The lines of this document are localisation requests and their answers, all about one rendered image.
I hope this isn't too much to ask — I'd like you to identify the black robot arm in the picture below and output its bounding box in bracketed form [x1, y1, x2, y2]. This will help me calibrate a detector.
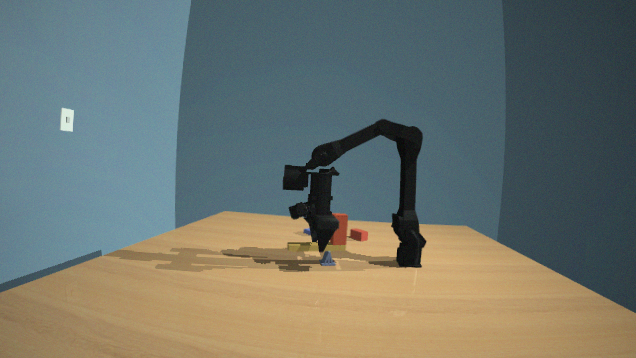
[283, 119, 426, 268]

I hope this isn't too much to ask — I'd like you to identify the red-orange rectangular block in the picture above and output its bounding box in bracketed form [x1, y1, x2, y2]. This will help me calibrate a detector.
[350, 228, 368, 241]

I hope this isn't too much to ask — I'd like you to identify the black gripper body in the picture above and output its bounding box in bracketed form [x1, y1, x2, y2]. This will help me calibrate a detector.
[303, 191, 339, 230]

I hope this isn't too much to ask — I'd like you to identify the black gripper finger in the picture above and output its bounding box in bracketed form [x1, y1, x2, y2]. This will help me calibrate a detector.
[304, 218, 318, 242]
[312, 227, 336, 252]

